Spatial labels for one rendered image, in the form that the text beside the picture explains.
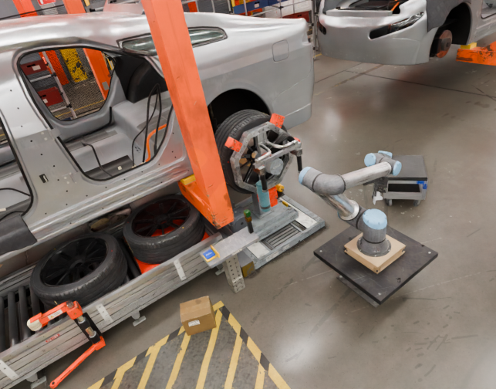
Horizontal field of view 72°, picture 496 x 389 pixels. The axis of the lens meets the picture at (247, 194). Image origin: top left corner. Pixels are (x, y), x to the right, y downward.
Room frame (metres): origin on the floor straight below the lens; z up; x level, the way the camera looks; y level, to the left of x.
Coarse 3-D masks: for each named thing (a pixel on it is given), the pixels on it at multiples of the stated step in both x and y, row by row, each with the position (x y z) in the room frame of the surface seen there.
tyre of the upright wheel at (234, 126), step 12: (228, 120) 2.48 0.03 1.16; (240, 120) 2.41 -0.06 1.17; (252, 120) 2.38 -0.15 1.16; (264, 120) 2.42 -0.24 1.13; (216, 132) 2.47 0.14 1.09; (228, 132) 2.36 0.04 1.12; (240, 132) 2.32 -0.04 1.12; (216, 144) 2.39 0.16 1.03; (228, 156) 2.26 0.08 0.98; (228, 168) 2.25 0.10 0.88; (228, 180) 2.24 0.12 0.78; (240, 192) 2.29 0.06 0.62; (252, 192) 2.33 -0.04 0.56
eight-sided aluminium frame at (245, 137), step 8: (256, 128) 2.34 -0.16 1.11; (264, 128) 2.32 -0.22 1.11; (272, 128) 2.35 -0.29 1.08; (280, 128) 2.39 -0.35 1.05; (248, 136) 2.26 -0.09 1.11; (240, 152) 2.22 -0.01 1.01; (288, 152) 2.41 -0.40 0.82; (232, 160) 2.21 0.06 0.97; (288, 160) 2.41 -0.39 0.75; (232, 168) 2.23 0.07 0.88; (240, 176) 2.20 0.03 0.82; (280, 176) 2.36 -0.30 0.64; (240, 184) 2.19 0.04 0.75; (248, 184) 2.24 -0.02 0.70; (272, 184) 2.32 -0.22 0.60; (256, 192) 2.25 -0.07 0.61
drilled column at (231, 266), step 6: (234, 258) 1.83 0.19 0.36; (228, 264) 1.80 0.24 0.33; (234, 264) 1.82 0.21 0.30; (228, 270) 1.80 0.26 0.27; (234, 270) 1.82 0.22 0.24; (240, 270) 1.84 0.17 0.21; (228, 276) 1.83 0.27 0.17; (234, 276) 1.81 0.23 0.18; (240, 276) 1.83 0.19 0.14; (228, 282) 1.87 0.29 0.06; (234, 282) 1.81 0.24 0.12; (240, 282) 1.83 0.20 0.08; (234, 288) 1.80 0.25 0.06; (240, 288) 1.82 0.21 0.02
